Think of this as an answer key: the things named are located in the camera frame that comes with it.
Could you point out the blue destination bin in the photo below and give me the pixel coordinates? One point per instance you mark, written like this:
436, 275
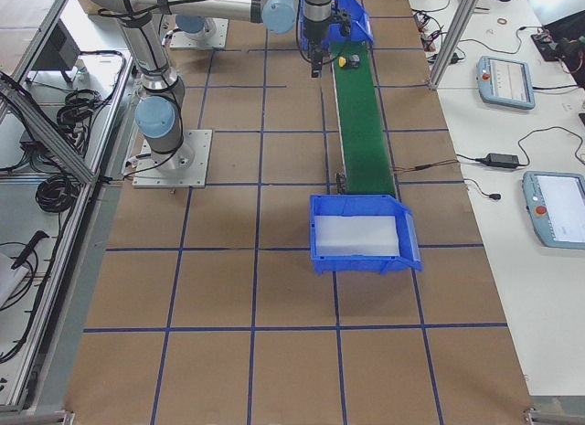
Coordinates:
367, 205

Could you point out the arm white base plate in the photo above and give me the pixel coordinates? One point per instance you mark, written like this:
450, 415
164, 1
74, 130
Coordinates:
219, 36
183, 178

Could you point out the teach pendant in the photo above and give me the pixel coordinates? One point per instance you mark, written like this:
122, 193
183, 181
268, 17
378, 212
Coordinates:
555, 204
505, 82

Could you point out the black power adapter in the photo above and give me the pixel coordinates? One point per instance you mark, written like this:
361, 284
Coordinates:
509, 161

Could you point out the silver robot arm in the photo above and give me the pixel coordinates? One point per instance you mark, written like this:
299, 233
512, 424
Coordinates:
279, 17
159, 115

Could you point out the green conveyor belt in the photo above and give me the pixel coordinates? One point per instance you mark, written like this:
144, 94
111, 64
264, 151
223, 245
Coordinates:
364, 145

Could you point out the white foam pad destination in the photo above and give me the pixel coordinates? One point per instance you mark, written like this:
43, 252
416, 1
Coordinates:
356, 235

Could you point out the blue source bin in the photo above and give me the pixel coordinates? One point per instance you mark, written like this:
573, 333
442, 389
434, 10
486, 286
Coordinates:
361, 25

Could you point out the upper teach pendant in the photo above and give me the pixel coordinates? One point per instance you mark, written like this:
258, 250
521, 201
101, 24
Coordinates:
505, 82

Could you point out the lower teach pendant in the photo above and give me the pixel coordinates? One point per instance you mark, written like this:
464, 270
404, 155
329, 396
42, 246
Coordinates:
555, 204

